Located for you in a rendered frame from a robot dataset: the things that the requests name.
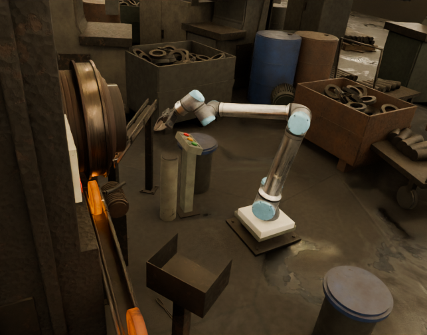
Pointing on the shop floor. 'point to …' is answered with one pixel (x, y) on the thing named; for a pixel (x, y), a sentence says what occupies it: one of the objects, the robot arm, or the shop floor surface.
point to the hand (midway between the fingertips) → (155, 129)
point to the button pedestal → (187, 176)
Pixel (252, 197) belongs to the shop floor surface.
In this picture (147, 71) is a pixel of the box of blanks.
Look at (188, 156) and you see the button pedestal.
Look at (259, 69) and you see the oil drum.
